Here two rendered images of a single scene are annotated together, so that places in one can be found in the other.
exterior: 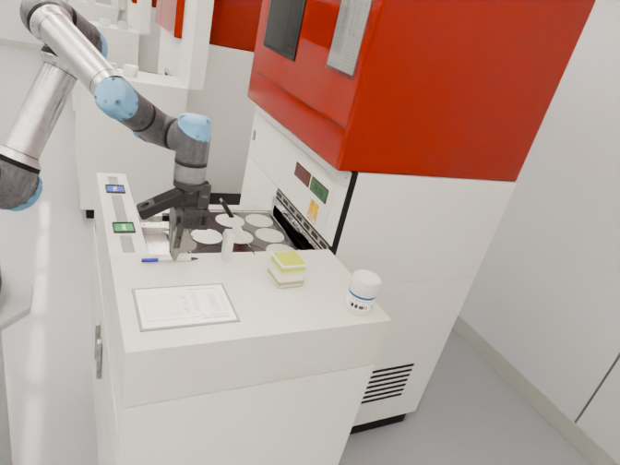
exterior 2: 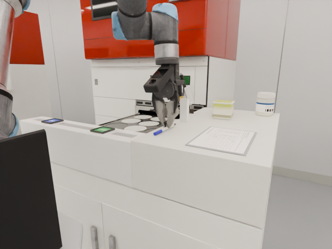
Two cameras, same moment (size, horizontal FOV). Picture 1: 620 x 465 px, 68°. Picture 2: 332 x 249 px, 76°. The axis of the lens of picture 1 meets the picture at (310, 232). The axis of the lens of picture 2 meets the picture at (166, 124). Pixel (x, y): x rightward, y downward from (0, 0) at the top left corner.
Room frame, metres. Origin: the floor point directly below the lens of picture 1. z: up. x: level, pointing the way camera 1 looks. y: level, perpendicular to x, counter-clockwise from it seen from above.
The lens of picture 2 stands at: (0.42, 0.66, 1.15)
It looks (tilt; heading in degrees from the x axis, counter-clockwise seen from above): 14 degrees down; 330
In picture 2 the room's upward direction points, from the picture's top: straight up
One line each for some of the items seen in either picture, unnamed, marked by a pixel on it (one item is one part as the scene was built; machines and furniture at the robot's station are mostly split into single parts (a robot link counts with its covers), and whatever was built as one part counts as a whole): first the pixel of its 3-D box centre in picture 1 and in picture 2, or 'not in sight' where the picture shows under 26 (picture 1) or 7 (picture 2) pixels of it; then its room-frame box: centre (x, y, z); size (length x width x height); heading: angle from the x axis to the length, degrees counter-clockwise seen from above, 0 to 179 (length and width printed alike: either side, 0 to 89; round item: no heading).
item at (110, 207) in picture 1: (118, 229); (78, 145); (1.21, 0.57, 0.89); 0.55 x 0.09 x 0.14; 31
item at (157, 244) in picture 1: (155, 249); not in sight; (1.19, 0.44, 0.87); 0.36 x 0.08 x 0.03; 31
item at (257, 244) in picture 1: (239, 235); (148, 123); (1.35, 0.22, 0.90); 0.34 x 0.34 x 0.01; 31
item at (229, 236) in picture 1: (234, 237); (186, 103); (1.08, 0.19, 1.03); 0.06 x 0.04 x 0.13; 121
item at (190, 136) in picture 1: (192, 139); (164, 25); (1.03, 0.31, 1.28); 0.09 x 0.08 x 0.11; 71
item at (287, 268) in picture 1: (287, 268); (223, 109); (1.04, 0.03, 1.00); 0.07 x 0.07 x 0.07; 35
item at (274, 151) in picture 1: (286, 181); (142, 92); (1.63, 0.13, 1.02); 0.81 x 0.03 x 0.40; 31
